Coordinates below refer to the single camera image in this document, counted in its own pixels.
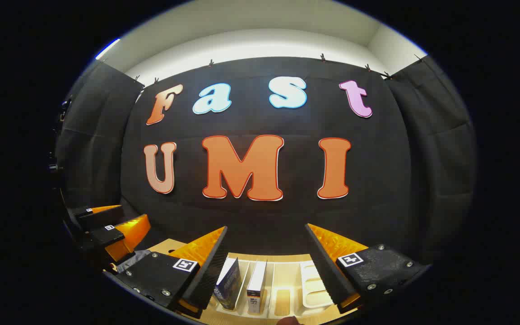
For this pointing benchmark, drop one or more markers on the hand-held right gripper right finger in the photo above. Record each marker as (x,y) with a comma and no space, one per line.
(327,266)

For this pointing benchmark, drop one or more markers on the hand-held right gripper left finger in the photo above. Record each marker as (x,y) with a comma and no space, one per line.
(212,271)

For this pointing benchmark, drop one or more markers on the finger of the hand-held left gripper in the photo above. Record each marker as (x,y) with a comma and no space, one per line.
(95,217)
(106,235)

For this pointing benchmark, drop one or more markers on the white-bordered blue cover book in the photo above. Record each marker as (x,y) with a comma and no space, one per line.
(256,282)
(228,284)

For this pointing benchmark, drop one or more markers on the white plastic bookshelf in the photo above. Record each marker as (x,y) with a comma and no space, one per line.
(312,284)

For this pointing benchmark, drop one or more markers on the black backdrop cloth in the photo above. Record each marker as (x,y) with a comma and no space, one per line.
(264,122)

